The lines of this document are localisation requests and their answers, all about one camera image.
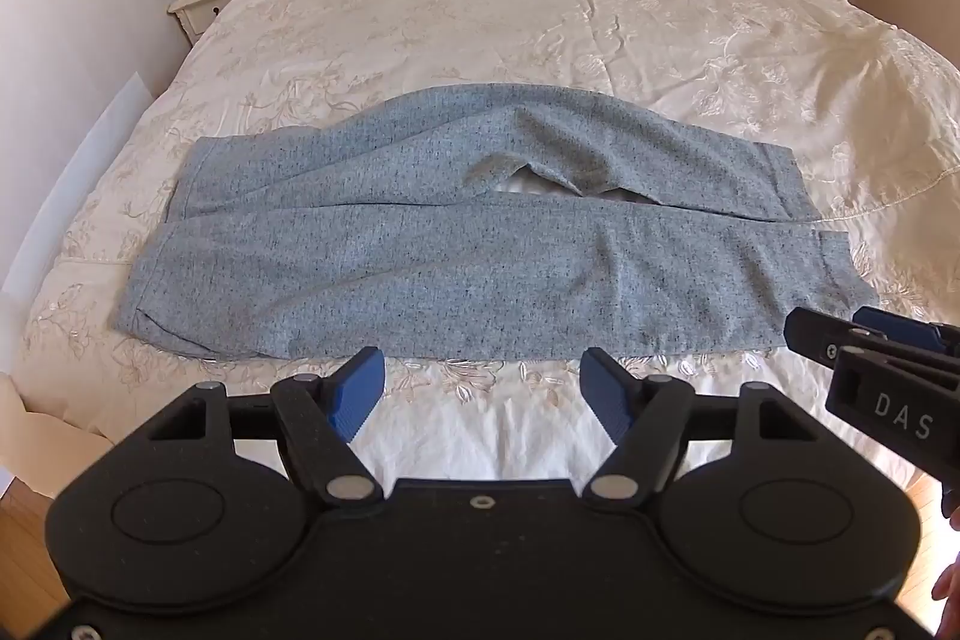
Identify grey speckled pants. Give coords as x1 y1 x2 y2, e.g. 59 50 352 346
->
114 85 874 360

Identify person right hand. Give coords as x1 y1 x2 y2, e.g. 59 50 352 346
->
931 503 960 626

